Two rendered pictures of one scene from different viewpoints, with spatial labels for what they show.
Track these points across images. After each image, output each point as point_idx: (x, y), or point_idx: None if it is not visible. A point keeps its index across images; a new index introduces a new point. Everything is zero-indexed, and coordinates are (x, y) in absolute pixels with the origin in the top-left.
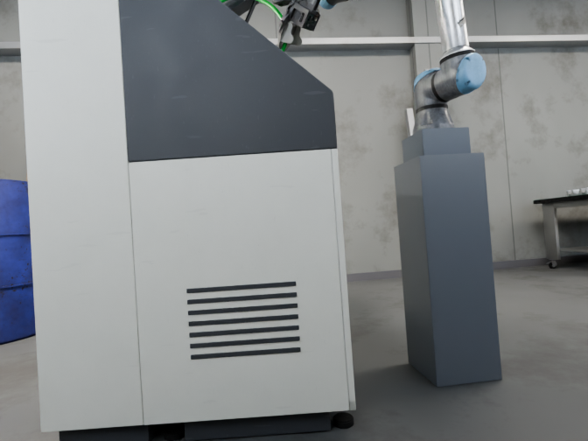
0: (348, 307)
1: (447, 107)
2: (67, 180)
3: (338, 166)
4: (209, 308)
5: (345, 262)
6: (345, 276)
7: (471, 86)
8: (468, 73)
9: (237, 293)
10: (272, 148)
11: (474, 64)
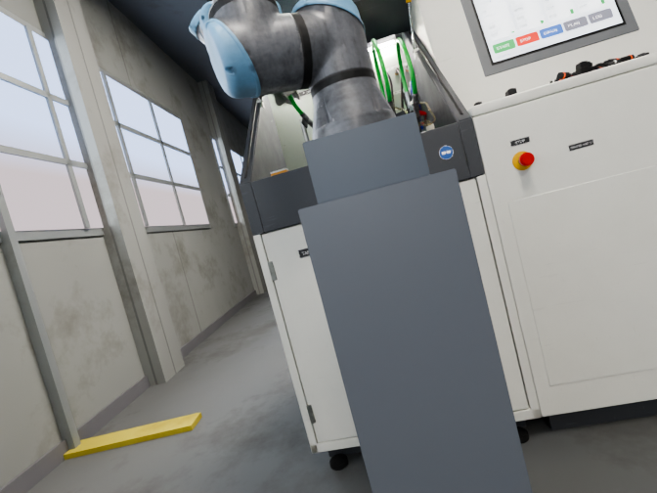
0: (289, 371)
1: (320, 86)
2: None
3: (257, 251)
4: None
5: (280, 334)
6: (283, 344)
7: (232, 96)
8: (219, 80)
9: None
10: None
11: (211, 54)
